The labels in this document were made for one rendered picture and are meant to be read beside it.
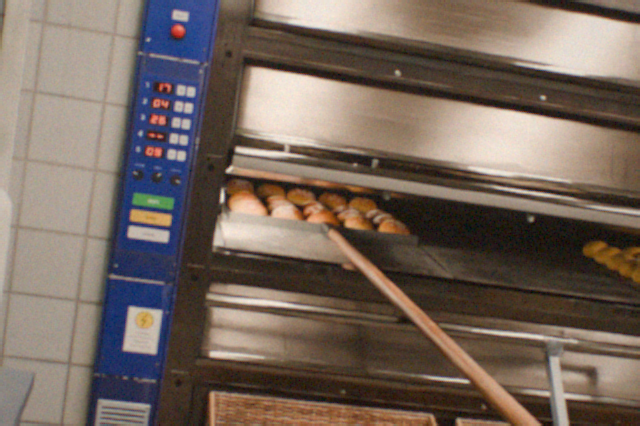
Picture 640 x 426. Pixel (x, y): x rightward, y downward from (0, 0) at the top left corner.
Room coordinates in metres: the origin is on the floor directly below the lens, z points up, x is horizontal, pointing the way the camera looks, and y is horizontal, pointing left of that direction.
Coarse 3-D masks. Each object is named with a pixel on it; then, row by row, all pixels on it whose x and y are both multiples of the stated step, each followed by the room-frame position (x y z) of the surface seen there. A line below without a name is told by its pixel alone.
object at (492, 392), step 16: (336, 240) 2.40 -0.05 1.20; (352, 256) 2.22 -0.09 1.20; (368, 272) 2.07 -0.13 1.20; (384, 288) 1.94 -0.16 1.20; (400, 304) 1.82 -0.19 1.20; (416, 320) 1.72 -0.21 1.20; (432, 336) 1.63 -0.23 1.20; (448, 352) 1.54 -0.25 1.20; (464, 352) 1.52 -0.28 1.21; (464, 368) 1.46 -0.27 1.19; (480, 368) 1.45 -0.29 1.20; (480, 384) 1.39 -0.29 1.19; (496, 384) 1.38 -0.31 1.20; (496, 400) 1.33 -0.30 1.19; (512, 400) 1.31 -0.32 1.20; (512, 416) 1.27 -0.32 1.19; (528, 416) 1.26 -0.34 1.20
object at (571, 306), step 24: (216, 264) 2.11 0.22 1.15; (240, 264) 2.12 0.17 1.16; (264, 264) 2.13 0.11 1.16; (288, 264) 2.14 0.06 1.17; (312, 264) 2.15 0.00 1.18; (336, 264) 2.19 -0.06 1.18; (408, 288) 2.19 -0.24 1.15; (432, 288) 2.20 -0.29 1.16; (456, 288) 2.21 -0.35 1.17; (480, 288) 2.22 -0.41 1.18; (504, 288) 2.25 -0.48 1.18; (552, 312) 2.25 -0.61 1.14; (576, 312) 2.26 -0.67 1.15; (600, 312) 2.27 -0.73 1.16; (624, 312) 2.28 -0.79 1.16
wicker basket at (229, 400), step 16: (224, 400) 2.08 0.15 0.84; (240, 400) 2.08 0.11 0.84; (256, 400) 2.09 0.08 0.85; (272, 400) 2.10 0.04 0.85; (288, 400) 2.11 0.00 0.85; (208, 416) 2.04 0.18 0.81; (224, 416) 2.07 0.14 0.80; (240, 416) 2.08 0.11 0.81; (256, 416) 2.09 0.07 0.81; (272, 416) 2.10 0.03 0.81; (288, 416) 2.10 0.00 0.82; (304, 416) 2.11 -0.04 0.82; (320, 416) 2.12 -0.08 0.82; (336, 416) 2.13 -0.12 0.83; (352, 416) 2.14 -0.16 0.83; (368, 416) 2.14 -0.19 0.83; (384, 416) 2.15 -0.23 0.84; (400, 416) 2.16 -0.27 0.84; (416, 416) 2.17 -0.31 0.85; (432, 416) 2.17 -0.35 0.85
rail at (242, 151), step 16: (288, 160) 1.99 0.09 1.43; (304, 160) 2.00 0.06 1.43; (320, 160) 2.00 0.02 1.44; (384, 176) 2.03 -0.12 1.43; (400, 176) 2.03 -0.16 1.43; (416, 176) 2.04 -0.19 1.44; (432, 176) 2.05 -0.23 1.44; (480, 192) 2.06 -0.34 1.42; (496, 192) 2.07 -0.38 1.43; (512, 192) 2.08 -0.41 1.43; (528, 192) 2.08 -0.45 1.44; (592, 208) 2.11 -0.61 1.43; (608, 208) 2.12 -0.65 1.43; (624, 208) 2.12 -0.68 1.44
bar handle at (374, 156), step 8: (248, 136) 2.02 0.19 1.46; (256, 136) 2.02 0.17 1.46; (264, 136) 2.03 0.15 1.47; (280, 144) 2.03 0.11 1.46; (288, 144) 2.03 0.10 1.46; (296, 144) 2.04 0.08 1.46; (304, 144) 2.04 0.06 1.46; (312, 144) 2.04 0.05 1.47; (320, 144) 2.05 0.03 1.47; (288, 152) 2.03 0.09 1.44; (336, 152) 2.05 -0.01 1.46; (344, 152) 2.06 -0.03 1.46; (352, 152) 2.06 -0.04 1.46; (360, 152) 2.06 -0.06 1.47; (368, 152) 2.07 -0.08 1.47; (376, 152) 2.07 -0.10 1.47; (376, 160) 2.07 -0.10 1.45; (384, 160) 2.07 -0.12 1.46
